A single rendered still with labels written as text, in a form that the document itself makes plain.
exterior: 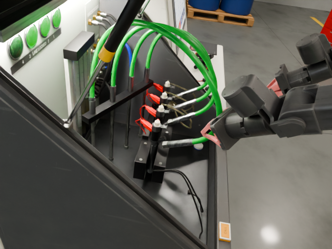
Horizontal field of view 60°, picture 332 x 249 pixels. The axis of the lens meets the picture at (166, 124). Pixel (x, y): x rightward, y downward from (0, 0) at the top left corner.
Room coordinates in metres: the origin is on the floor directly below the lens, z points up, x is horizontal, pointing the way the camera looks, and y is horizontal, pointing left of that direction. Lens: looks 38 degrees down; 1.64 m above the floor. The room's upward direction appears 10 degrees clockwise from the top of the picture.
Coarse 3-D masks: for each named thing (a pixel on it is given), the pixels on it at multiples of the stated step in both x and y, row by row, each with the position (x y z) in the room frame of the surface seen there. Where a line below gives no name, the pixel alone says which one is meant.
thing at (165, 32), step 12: (132, 24) 0.64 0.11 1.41; (144, 24) 0.63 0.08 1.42; (156, 24) 0.63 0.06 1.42; (108, 36) 0.67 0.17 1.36; (168, 36) 0.61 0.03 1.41; (96, 48) 0.68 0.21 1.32; (180, 48) 0.60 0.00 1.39; (96, 60) 0.68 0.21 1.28; (192, 60) 0.58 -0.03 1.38; (204, 72) 0.57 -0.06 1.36; (216, 96) 0.56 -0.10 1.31; (216, 108) 0.55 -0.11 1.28
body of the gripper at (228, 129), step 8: (232, 112) 0.54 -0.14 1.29; (224, 120) 0.51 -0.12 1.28; (232, 120) 0.50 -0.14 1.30; (240, 120) 0.48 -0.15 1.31; (216, 128) 0.49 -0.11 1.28; (224, 128) 0.50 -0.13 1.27; (232, 128) 0.49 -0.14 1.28; (240, 128) 0.48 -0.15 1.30; (224, 136) 0.49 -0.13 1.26; (232, 136) 0.49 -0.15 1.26; (240, 136) 0.48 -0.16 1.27; (248, 136) 0.47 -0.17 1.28; (224, 144) 0.48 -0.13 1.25; (232, 144) 0.49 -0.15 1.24
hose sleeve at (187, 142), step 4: (176, 140) 0.59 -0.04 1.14; (180, 140) 0.58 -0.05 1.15; (184, 140) 0.58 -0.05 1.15; (188, 140) 0.57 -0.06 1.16; (168, 144) 0.59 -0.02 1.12; (172, 144) 0.58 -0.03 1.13; (176, 144) 0.58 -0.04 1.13; (180, 144) 0.58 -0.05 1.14; (184, 144) 0.57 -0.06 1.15; (188, 144) 0.57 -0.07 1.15; (192, 144) 0.57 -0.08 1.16
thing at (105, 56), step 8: (128, 0) 0.36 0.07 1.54; (136, 0) 0.36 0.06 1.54; (144, 0) 0.36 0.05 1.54; (128, 8) 0.36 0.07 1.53; (136, 8) 0.36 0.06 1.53; (120, 16) 0.36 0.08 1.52; (128, 16) 0.36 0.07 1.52; (120, 24) 0.36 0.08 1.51; (128, 24) 0.36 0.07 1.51; (112, 32) 0.36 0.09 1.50; (120, 32) 0.36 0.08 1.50; (112, 40) 0.36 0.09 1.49; (120, 40) 0.37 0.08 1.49; (104, 48) 0.36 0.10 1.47; (112, 48) 0.36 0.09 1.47; (104, 56) 0.36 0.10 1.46; (112, 56) 0.37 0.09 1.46; (96, 72) 0.37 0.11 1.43; (88, 88) 0.37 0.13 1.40; (80, 96) 0.38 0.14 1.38; (80, 104) 0.38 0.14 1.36; (72, 112) 0.38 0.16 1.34; (64, 120) 0.38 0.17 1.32
